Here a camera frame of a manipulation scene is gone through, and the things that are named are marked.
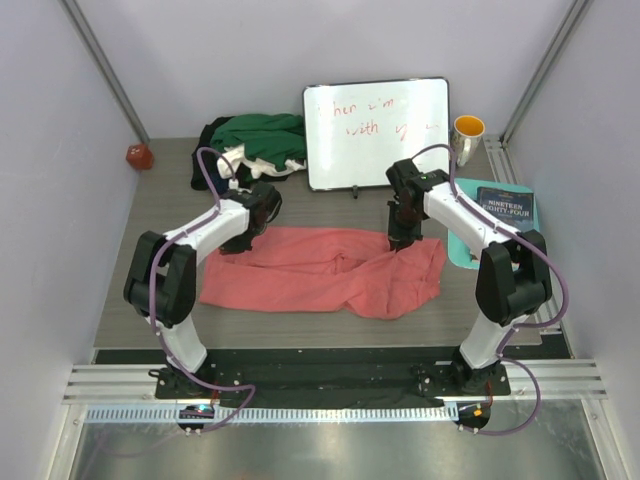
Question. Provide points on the red cube eraser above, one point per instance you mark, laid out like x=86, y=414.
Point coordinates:
x=140, y=157

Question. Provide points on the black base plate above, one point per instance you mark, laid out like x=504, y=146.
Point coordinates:
x=335, y=378

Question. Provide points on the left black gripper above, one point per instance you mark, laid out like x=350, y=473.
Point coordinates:
x=235, y=248

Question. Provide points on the white t shirt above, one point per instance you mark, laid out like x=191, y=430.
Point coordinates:
x=230, y=162

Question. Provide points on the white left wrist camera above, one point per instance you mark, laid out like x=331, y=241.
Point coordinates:
x=233, y=187

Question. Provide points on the white slotted cable duct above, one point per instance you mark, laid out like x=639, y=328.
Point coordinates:
x=200, y=413

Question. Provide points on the yellow white mug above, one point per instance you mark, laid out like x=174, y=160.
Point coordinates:
x=466, y=135

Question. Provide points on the teal tray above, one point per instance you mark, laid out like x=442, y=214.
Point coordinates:
x=459, y=254

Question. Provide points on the white dry-erase board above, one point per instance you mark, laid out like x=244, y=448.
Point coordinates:
x=355, y=132

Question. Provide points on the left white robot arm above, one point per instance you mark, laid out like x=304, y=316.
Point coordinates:
x=161, y=282

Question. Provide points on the blue 1984 book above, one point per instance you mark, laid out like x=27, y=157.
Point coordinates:
x=513, y=208

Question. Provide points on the pink t shirt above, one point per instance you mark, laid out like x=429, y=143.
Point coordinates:
x=324, y=270

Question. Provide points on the green t shirt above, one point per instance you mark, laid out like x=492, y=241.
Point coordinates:
x=272, y=138

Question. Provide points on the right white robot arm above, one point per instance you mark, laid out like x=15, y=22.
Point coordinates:
x=513, y=280

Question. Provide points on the black t shirt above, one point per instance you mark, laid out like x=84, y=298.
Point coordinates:
x=198, y=181

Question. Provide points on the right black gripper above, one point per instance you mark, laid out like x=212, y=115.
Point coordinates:
x=396, y=235

